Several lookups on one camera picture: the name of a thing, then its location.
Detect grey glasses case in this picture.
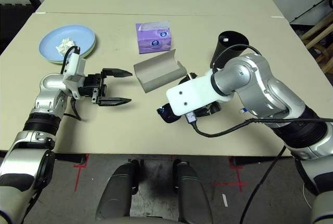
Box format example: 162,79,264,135
133,49,187,94

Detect purple tissue pack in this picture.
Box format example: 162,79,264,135
135,21,173,55

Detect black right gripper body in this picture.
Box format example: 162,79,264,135
178,72,222,117

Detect green plastic plate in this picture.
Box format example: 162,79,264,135
46,35,97,65

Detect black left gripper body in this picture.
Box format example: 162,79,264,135
78,73,108,105

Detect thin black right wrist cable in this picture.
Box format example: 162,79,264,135
212,44,263,74

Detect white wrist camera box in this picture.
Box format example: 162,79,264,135
62,52,87,99
165,72,232,117

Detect black sunglasses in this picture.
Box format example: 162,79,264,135
156,104,181,124

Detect black plastic cup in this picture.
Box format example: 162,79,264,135
210,31,250,70

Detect grey robot left leg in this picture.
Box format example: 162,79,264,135
95,159,145,221

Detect grey robot right leg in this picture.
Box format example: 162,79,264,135
173,159,214,224

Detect black table foot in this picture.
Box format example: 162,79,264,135
56,153,88,165

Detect red floor tape mark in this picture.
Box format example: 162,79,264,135
73,155,91,191
210,156,248,192

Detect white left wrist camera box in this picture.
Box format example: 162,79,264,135
62,52,87,99

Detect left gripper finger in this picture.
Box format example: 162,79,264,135
97,98,133,107
100,68,133,78

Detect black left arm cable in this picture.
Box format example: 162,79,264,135
60,46,83,121

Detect wooden frame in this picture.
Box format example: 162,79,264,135
303,17,333,73

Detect blue plastic plate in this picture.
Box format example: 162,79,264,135
39,24,96,62

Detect grey robot leg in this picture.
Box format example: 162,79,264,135
173,159,214,224
95,159,145,221

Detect white tissue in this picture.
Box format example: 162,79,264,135
55,37,76,55

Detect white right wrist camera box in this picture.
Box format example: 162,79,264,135
165,72,232,117

